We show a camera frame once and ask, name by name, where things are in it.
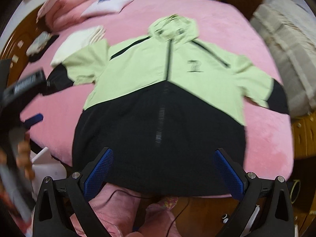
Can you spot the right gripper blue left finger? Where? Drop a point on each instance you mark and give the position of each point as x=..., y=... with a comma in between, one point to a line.
x=95, y=173

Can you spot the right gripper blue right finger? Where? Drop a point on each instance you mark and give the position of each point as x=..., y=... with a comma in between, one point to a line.
x=232, y=173

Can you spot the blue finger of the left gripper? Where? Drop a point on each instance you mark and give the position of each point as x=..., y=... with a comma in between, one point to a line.
x=28, y=123

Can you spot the green and black hooded jacket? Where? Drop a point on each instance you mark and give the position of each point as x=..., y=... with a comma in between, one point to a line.
x=164, y=103

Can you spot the white folded clothes stack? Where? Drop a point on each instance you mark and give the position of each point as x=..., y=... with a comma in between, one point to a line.
x=76, y=41

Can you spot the left hand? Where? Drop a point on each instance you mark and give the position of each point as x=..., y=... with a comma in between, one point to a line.
x=23, y=158

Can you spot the pink bed blanket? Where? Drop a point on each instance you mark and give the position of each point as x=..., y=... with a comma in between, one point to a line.
x=269, y=148

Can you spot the white storage box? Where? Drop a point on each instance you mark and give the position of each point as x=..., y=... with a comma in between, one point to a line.
x=43, y=165

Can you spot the pink pajama legs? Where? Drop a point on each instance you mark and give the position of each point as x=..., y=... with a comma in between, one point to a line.
x=116, y=208

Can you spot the brown wooden headboard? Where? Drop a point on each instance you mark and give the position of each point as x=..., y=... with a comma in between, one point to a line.
x=19, y=41

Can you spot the grey plush toy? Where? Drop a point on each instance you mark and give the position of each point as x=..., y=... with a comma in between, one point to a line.
x=40, y=45

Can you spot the pink folded quilt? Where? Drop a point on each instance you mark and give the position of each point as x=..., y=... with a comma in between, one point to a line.
x=61, y=14

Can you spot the white small pillow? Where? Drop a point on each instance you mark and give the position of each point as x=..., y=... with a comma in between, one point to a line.
x=103, y=7

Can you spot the grey beige folded bedding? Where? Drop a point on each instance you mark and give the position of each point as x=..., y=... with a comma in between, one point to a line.
x=289, y=33

